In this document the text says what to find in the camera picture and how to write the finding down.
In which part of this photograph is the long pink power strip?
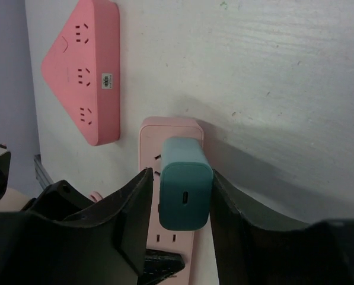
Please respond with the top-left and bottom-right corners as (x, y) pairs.
(138, 116), (204, 285)

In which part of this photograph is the aluminium front rail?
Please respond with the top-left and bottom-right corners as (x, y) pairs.
(34, 154), (53, 190)

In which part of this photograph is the pink triangular socket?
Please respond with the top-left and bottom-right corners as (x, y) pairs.
(41, 1), (120, 146)

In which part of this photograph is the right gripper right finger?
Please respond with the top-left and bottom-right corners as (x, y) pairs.
(210, 172), (354, 284)

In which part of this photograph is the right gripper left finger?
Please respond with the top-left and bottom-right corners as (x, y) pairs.
(0, 169), (153, 284)

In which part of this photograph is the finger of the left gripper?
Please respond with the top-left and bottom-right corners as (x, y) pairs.
(22, 180), (94, 221)
(137, 249), (185, 285)

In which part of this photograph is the teal cube plug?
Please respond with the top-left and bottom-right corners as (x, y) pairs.
(158, 137), (213, 231)

